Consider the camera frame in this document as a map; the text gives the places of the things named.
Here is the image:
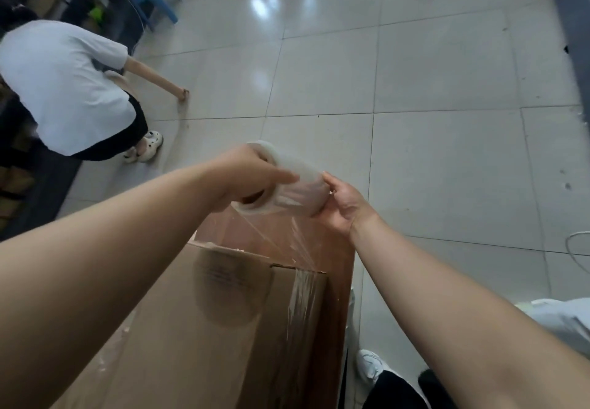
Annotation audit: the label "person's right hand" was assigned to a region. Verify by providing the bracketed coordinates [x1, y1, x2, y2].
[319, 171, 384, 240]

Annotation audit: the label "person's left hand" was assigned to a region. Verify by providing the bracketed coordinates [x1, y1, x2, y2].
[202, 144, 301, 214]

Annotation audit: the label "clear stretch film roll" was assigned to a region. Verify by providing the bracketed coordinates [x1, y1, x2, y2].
[230, 141, 333, 285]

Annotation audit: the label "person's left forearm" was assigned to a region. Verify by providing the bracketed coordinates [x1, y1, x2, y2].
[0, 165, 231, 409]

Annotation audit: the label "person's right forearm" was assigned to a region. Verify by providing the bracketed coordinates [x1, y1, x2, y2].
[349, 214, 590, 409]

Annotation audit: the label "person's white shoe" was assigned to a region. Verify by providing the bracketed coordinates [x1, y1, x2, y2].
[122, 130, 165, 164]
[357, 349, 393, 387]

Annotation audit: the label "brown cardboard box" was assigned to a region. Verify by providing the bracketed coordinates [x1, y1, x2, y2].
[50, 238, 329, 409]

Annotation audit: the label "person's black trousers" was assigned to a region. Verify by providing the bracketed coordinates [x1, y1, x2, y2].
[363, 369, 458, 409]

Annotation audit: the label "person's light shirt sleeve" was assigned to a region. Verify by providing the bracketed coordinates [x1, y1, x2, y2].
[515, 298, 590, 358]

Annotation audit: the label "white cable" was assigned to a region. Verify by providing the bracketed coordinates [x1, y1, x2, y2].
[564, 231, 590, 256]

